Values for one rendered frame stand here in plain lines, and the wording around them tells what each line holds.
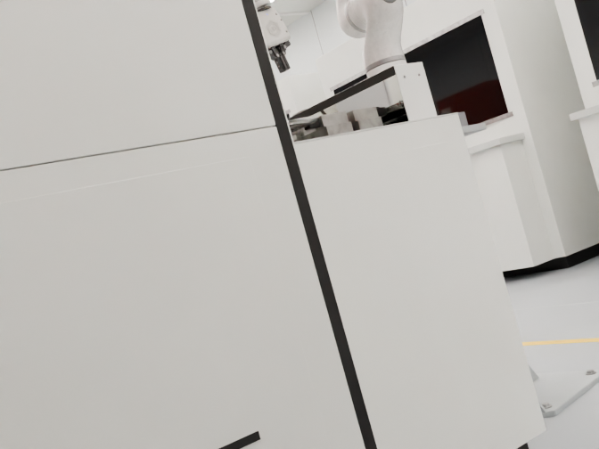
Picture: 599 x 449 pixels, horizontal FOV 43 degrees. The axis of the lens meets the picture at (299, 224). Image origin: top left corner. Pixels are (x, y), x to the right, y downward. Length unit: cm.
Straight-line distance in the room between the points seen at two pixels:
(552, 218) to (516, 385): 334
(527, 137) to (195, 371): 418
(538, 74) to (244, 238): 429
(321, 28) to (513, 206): 345
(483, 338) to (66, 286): 99
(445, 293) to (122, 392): 83
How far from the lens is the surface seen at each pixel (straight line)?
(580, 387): 239
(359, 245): 150
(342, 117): 188
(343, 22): 234
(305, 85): 679
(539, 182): 507
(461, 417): 165
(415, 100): 179
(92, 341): 100
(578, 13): 482
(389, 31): 225
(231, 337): 109
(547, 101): 528
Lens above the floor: 65
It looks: 1 degrees up
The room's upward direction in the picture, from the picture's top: 15 degrees counter-clockwise
